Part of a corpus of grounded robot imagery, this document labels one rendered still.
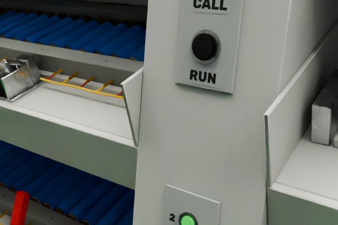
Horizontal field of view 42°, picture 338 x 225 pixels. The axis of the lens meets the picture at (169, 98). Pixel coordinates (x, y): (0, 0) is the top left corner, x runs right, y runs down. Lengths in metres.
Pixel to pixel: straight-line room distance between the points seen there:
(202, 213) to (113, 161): 0.08
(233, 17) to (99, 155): 0.15
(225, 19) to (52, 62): 0.21
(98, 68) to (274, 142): 0.18
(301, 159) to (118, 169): 0.13
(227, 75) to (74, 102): 0.16
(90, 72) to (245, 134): 0.18
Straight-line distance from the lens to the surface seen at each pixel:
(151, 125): 0.29
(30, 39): 0.49
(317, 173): 0.27
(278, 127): 0.25
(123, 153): 0.32
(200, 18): 0.26
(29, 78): 0.42
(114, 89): 0.37
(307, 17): 0.27
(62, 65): 0.41
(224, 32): 0.26
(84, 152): 0.35
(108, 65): 0.37
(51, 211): 0.51
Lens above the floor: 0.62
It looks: 12 degrees down
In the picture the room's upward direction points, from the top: 5 degrees clockwise
